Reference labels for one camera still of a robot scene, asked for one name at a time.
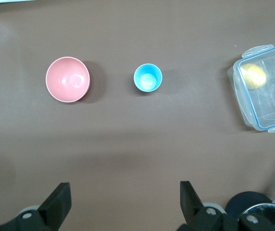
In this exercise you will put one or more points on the pink bowl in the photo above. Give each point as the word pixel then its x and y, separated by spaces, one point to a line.
pixel 67 79

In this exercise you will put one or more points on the brown table cover sheet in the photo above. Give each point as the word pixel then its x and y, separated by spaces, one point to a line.
pixel 137 144

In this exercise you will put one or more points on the yellow lemon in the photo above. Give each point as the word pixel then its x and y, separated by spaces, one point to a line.
pixel 255 77

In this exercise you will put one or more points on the clear plastic lidded container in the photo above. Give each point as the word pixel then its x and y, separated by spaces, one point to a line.
pixel 272 103

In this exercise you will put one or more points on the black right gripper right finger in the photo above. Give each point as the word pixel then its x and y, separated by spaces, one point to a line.
pixel 192 211

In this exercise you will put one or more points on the light blue cup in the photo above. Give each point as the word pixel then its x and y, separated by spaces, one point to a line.
pixel 148 78

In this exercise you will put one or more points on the glass lid with blue knob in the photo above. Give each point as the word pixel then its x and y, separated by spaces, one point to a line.
pixel 272 211

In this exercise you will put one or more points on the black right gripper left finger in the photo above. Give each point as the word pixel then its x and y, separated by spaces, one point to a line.
pixel 53 209

